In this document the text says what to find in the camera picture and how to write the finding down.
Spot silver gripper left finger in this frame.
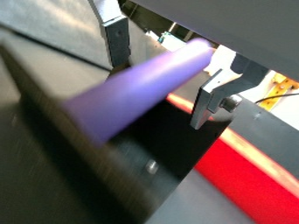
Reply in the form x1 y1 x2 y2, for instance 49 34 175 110
89 0 131 67

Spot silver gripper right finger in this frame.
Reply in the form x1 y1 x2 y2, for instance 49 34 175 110
191 53 269 130

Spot purple cylinder peg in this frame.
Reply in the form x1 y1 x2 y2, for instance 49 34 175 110
63 38 213 146

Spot red shape-sorting block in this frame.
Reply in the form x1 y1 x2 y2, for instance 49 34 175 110
166 93 299 224

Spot black curved cradle stand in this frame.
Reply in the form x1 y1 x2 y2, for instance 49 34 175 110
0 45 230 221

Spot yellow frame outside enclosure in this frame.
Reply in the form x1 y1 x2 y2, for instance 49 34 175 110
257 73 299 111

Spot black cable outside enclosure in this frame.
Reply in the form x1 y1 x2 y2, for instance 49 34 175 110
256 92 299 104

